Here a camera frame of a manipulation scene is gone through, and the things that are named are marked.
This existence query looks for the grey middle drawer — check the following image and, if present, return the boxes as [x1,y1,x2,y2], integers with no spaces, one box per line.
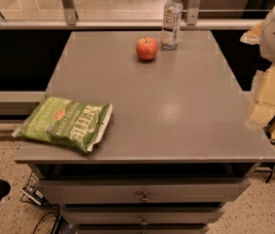
[61,207,223,225]

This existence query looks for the grey bottom drawer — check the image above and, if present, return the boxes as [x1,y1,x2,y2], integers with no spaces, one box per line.
[77,224,209,234]

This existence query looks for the grey drawer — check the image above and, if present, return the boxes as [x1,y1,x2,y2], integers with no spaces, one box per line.
[36,178,251,205]
[77,224,209,234]
[61,207,223,225]

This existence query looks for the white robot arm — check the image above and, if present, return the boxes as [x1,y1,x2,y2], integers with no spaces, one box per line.
[240,6,275,130]

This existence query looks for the black power strip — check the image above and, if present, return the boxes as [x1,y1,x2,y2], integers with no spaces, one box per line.
[21,185,45,206]

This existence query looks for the black floor cable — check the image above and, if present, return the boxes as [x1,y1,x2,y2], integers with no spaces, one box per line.
[31,211,63,234]

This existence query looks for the clear plastic water bottle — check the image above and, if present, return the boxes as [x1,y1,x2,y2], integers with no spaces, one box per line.
[161,0,183,50]

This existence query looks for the red apple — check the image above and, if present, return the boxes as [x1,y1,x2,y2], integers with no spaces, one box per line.
[136,37,159,60]

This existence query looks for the green jalapeno chip bag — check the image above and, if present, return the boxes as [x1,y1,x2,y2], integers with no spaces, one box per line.
[12,96,113,153]

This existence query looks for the metal glass railing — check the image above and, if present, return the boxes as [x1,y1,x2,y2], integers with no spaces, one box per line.
[0,0,275,30]

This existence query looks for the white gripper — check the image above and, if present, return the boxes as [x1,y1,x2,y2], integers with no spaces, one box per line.
[240,22,275,130]

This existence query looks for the grey top drawer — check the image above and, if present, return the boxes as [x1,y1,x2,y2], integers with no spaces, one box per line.
[36,178,251,205]

